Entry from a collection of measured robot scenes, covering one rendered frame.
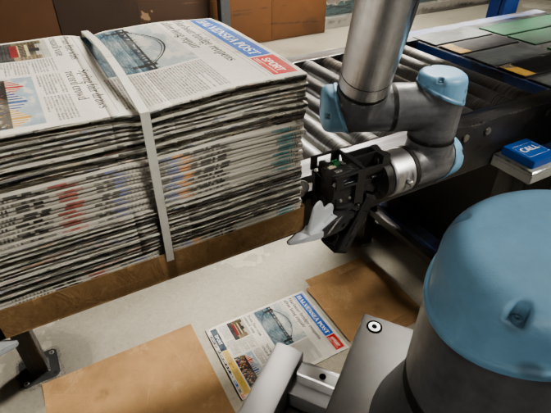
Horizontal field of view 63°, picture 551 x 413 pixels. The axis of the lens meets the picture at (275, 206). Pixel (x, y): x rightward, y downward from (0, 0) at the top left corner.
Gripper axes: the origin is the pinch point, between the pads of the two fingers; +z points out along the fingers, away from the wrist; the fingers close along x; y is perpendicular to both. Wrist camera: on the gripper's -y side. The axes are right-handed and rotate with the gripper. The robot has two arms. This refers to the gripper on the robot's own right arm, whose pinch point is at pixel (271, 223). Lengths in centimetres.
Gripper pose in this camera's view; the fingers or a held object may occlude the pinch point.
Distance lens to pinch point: 66.3
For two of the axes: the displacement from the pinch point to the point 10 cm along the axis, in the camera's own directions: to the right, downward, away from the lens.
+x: 4.8, 5.2, -7.1
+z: -8.8, 2.9, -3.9
